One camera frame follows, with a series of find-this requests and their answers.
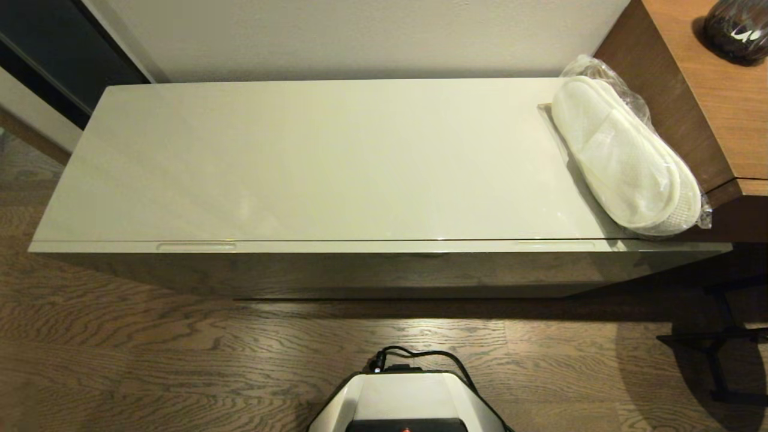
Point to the dark round glass vase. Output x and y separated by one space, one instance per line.
738 27

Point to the white slippers in plastic bag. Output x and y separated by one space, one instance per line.
618 156

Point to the dark sliding door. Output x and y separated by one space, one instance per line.
54 54

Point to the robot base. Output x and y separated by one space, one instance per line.
408 399

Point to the glossy beige cabinet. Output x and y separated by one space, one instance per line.
324 162

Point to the brown wooden desk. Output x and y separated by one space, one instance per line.
708 102

